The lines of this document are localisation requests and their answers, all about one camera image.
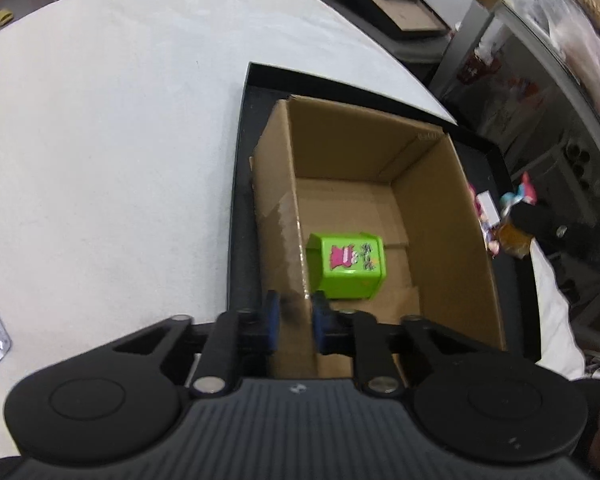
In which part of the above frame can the large black tray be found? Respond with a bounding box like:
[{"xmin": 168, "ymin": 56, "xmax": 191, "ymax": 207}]
[{"xmin": 226, "ymin": 61, "xmax": 543, "ymax": 363}]

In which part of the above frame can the red blue toy figure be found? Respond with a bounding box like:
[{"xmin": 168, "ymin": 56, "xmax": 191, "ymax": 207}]
[{"xmin": 500, "ymin": 172, "xmax": 538, "ymax": 208}]

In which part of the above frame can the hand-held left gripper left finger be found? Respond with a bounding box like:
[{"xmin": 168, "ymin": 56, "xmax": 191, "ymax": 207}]
[{"xmin": 110, "ymin": 290, "xmax": 282, "ymax": 397}]

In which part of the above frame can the grey metal shelf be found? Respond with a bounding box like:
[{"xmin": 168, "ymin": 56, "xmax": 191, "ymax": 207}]
[{"xmin": 427, "ymin": 0, "xmax": 600, "ymax": 171}]

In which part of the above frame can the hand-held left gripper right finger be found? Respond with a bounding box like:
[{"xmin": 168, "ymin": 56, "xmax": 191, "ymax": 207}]
[{"xmin": 311, "ymin": 291, "xmax": 507, "ymax": 397}]

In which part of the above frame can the white toy block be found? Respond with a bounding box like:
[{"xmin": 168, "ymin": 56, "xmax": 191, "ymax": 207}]
[{"xmin": 474, "ymin": 189, "xmax": 501, "ymax": 224}]

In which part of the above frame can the pink toy figure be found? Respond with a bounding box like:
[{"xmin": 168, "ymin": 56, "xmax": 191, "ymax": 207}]
[{"xmin": 482, "ymin": 226, "xmax": 503, "ymax": 258}]

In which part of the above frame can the brown cardboard box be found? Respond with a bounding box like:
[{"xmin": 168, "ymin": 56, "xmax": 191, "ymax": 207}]
[{"xmin": 250, "ymin": 94, "xmax": 508, "ymax": 378}]

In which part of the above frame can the clear plastic bag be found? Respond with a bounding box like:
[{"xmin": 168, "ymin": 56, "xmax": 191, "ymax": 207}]
[{"xmin": 525, "ymin": 0, "xmax": 600, "ymax": 127}]

